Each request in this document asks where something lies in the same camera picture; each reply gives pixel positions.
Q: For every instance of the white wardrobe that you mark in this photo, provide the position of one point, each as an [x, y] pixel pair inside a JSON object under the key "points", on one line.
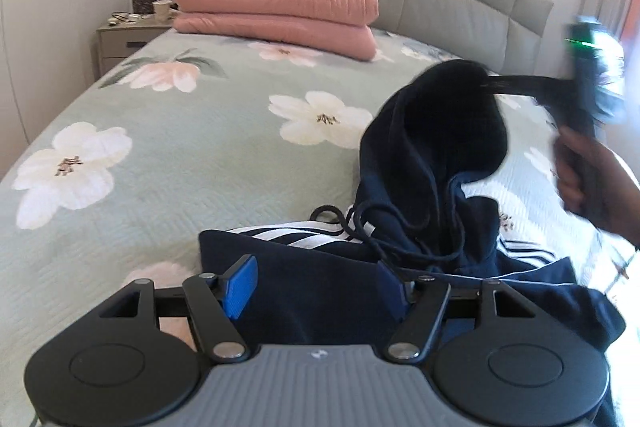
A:
{"points": [[55, 7]]}

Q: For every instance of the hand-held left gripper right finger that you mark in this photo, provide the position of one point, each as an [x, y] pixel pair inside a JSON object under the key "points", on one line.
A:
{"points": [[426, 307]]}

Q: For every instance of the person's right hand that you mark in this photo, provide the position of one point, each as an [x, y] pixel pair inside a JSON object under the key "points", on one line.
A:
{"points": [[595, 187]]}

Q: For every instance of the folded pink quilt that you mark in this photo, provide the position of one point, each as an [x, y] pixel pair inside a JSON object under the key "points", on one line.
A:
{"points": [[280, 2]]}

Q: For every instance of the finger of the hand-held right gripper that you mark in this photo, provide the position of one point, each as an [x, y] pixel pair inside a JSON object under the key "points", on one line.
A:
{"points": [[525, 84]]}

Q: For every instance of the white cup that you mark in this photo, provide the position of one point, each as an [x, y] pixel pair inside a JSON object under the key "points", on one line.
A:
{"points": [[161, 9]]}

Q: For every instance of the navy striped hoodie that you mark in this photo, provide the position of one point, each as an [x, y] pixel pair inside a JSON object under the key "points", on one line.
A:
{"points": [[435, 147]]}

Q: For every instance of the grey nightstand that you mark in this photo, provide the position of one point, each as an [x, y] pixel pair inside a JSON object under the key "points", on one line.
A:
{"points": [[120, 44]]}

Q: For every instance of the floral bedspread bed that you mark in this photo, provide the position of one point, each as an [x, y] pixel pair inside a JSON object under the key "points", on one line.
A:
{"points": [[200, 132]]}

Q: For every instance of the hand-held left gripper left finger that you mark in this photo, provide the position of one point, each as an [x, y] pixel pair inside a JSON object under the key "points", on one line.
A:
{"points": [[241, 285]]}

